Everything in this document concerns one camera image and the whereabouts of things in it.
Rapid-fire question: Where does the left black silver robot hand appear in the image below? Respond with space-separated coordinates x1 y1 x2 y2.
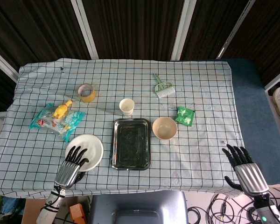
54 145 90 189

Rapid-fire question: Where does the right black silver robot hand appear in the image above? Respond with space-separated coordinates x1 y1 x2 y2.
222 144 270 196

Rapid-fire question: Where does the white round plate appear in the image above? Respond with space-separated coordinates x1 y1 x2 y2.
65 134 104 173

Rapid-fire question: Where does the beige round bowl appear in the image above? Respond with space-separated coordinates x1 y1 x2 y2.
152 116 178 140

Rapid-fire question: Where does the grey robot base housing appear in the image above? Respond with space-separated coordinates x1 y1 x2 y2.
88 190 189 224

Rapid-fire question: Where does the black metal rectangular tray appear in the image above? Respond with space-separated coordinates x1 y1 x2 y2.
110 118 152 171

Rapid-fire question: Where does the orange box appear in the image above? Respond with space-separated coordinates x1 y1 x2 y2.
69 203 85 224

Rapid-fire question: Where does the blue clear snack package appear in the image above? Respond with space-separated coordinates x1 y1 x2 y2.
29 103 86 142

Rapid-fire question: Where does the brown cardboard box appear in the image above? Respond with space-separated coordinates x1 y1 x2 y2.
21 198 59 224

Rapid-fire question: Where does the yellow rubber chicken toy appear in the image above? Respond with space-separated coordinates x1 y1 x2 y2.
52 99 74 119

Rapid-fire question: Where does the yellow packing tape roll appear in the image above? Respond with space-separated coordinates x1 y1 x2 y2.
77 84 97 103

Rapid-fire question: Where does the white paper cup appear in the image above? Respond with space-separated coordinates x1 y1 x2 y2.
119 98 134 117

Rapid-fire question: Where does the green foil sachet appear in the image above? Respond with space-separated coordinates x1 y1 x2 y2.
175 105 196 127

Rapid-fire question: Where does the light blue checked tablecloth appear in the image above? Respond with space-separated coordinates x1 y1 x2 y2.
0 57 254 199

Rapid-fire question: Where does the green small hand brush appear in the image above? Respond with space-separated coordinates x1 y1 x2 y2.
153 73 175 98

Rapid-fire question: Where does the black floor cable tangle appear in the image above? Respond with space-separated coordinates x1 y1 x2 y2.
188 186 280 224

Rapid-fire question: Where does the white partition frame post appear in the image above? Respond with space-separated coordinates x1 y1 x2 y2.
0 45 19 82
216 0 256 59
71 0 98 59
265 70 280 91
171 0 196 60

